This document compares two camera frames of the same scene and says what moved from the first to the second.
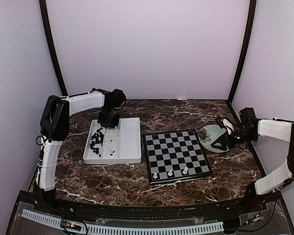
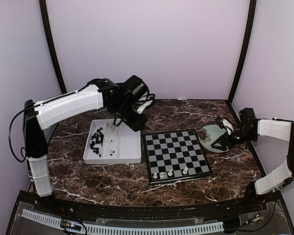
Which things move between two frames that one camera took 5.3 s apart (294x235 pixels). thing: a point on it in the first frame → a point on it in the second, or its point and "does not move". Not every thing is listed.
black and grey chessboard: (174, 155) does not move
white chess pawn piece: (170, 173) does not move
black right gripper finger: (222, 142) does not move
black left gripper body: (108, 118) → (126, 111)
